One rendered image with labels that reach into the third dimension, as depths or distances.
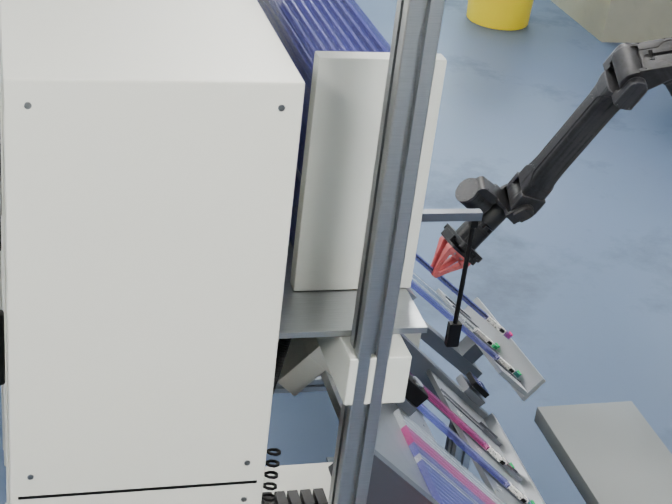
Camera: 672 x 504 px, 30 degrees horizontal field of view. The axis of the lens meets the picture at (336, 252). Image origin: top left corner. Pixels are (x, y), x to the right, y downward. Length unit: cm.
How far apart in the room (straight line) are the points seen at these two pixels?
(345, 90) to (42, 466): 59
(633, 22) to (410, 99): 618
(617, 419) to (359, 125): 155
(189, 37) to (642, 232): 390
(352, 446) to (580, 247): 346
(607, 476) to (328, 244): 130
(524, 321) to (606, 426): 156
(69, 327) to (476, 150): 433
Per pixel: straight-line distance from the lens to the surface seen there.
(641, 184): 568
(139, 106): 136
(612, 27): 748
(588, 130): 246
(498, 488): 227
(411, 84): 138
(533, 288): 463
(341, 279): 163
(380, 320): 151
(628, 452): 284
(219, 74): 138
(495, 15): 735
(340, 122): 153
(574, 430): 286
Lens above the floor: 221
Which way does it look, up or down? 28 degrees down
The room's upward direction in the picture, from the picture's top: 7 degrees clockwise
